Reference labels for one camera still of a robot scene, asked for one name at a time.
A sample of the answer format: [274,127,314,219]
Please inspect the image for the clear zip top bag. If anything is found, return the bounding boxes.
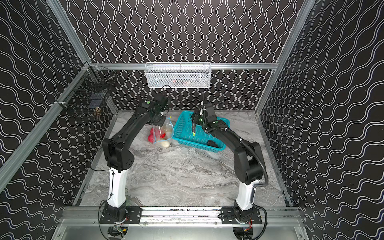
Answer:
[148,117,174,149]

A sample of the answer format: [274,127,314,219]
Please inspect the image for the dark red apple toy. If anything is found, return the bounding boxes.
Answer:
[148,134,155,144]

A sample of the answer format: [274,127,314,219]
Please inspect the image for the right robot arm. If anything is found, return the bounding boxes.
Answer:
[192,101,269,223]

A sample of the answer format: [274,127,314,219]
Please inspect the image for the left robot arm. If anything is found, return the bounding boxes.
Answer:
[101,94,169,223]

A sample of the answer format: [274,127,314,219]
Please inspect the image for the teal plastic basket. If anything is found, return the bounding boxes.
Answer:
[173,111,226,153]

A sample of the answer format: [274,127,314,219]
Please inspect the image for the clear wall basket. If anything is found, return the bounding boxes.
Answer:
[145,62,212,89]

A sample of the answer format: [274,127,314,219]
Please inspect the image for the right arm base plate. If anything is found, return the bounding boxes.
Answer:
[218,207,262,225]

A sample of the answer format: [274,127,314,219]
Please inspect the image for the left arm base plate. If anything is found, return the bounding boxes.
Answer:
[99,205,143,225]

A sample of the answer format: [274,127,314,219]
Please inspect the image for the aluminium front rail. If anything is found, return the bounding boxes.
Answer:
[52,207,309,240]

